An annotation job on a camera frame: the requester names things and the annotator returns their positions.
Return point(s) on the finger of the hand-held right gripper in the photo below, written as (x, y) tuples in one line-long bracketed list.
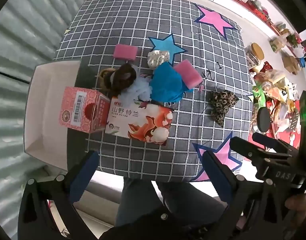
[(250, 152), (266, 141)]

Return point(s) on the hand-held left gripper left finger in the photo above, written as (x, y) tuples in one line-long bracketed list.
[(91, 160)]

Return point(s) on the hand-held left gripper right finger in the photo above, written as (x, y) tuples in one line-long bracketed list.
[(213, 166)]

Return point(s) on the leopard print cloth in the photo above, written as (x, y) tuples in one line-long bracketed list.
[(221, 105)]

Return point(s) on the white storage box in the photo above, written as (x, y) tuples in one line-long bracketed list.
[(43, 100)]

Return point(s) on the beige knitted hat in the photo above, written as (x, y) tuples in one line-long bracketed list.
[(104, 76)]

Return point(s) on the light blue fluffy duster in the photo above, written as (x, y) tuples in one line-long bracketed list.
[(139, 88)]

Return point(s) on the brown plush slipper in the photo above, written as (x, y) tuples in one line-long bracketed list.
[(124, 76)]

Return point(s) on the blue cloth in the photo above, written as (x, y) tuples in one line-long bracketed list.
[(168, 85)]

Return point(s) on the pink sponge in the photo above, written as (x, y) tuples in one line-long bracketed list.
[(189, 76), (125, 51)]

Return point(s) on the white polka-dot cloth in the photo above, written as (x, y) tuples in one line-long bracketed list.
[(158, 58)]

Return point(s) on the person's right hand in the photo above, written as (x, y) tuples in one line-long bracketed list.
[(297, 210)]

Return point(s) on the pink carton box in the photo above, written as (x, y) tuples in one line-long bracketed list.
[(80, 110)]

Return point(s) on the pile of assorted packaged goods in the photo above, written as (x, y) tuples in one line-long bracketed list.
[(277, 90)]

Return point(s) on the person's blue jeans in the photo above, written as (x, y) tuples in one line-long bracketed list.
[(143, 195)]

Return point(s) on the white orange tissue pack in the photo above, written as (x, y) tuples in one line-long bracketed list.
[(140, 122)]

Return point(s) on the glass jar with wooden lid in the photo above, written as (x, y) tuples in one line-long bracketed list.
[(255, 55)]

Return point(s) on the pale green curtain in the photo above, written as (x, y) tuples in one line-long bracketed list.
[(18, 55)]

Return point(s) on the red shelf with goods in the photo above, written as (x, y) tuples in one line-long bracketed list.
[(257, 7)]

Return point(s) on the grey checked star blanket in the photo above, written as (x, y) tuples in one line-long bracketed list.
[(148, 25)]

